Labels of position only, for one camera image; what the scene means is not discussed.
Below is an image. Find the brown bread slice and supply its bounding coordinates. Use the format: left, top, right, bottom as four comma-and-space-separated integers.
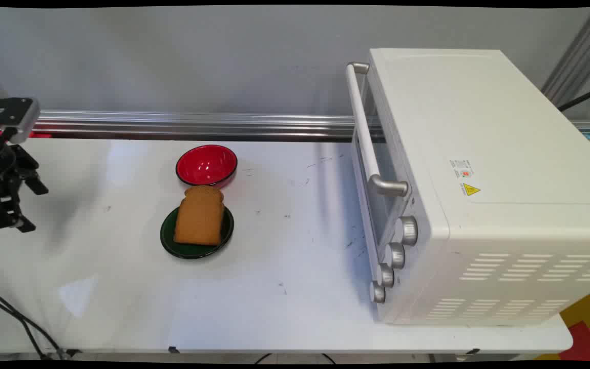
173, 185, 225, 247

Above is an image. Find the dark green plate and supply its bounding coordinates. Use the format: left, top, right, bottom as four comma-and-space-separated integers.
160, 204, 235, 260

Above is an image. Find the aluminium frame rail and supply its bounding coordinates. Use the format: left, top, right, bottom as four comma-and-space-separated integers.
31, 109, 590, 142

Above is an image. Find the red floor tile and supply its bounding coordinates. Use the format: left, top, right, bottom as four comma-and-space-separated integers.
559, 320, 590, 361

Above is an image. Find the oven door with handle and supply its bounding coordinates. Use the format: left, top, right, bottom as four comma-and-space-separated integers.
346, 61, 414, 273

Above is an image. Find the thin black cable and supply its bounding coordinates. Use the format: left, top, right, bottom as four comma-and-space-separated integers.
556, 84, 590, 112

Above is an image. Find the aluminium frame post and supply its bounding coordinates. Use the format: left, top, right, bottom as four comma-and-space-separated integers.
541, 7, 590, 108

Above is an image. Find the yellow floor tile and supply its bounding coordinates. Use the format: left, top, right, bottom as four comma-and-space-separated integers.
533, 283, 590, 360

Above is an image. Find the red bowl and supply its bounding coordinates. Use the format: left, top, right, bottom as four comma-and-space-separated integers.
175, 145, 238, 187

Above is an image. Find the white toaster oven body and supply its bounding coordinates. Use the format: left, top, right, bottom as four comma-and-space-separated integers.
368, 48, 590, 326

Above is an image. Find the white label sticker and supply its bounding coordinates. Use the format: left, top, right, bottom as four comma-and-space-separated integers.
448, 158, 475, 179

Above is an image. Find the red cloth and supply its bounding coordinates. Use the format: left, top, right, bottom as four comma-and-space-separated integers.
0, 127, 52, 139

